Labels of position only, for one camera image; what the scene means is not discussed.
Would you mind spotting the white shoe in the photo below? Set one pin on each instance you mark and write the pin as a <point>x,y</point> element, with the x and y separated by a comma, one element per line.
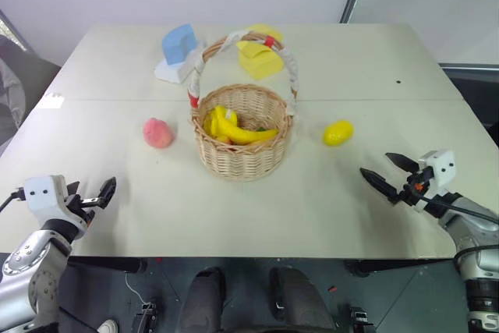
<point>107,326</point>

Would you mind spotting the pink peach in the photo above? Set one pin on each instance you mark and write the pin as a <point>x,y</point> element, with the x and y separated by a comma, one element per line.
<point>157,134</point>

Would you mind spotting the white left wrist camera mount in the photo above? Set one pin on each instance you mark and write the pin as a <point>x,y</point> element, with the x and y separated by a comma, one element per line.
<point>43,196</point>

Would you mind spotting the blue foam block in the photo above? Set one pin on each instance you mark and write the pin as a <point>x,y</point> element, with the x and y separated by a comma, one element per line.
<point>178,44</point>

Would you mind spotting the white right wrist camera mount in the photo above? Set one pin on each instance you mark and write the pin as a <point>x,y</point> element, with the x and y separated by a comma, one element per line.
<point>440,169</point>

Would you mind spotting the small red floor scrap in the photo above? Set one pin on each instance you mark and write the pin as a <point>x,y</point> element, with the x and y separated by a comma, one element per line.
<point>331,289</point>

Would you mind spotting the small dark green object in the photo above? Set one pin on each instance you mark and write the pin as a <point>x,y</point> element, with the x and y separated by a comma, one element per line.
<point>260,129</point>

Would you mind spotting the yellow lemon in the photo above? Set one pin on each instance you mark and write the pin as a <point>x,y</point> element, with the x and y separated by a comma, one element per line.
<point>337,133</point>

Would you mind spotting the yellow banana bunch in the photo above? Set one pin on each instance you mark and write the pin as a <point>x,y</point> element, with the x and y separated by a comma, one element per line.
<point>241,135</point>

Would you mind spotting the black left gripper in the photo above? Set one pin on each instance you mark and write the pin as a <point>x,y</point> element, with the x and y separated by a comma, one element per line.
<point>83,205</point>

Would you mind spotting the large yellow foam block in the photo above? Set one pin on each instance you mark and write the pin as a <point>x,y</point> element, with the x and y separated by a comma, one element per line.
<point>261,64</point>

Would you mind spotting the small yellow foam block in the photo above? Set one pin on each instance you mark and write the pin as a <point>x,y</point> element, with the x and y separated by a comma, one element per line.
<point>262,29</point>

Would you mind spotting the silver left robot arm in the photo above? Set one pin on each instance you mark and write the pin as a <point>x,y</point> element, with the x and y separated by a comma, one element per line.
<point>27,270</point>

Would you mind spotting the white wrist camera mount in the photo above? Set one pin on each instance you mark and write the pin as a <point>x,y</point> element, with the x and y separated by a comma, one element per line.
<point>43,196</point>
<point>440,169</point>

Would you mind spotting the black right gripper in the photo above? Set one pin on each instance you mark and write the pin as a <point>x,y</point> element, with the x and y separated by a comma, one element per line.
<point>418,185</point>

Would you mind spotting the black table base bar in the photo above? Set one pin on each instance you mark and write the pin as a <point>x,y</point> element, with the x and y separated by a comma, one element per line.
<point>113,266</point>
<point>390,267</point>

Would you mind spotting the white foam block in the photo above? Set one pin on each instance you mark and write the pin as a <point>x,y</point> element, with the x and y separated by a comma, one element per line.
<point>171,71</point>

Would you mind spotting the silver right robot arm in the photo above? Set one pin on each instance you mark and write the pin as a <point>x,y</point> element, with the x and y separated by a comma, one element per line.
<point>473,231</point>

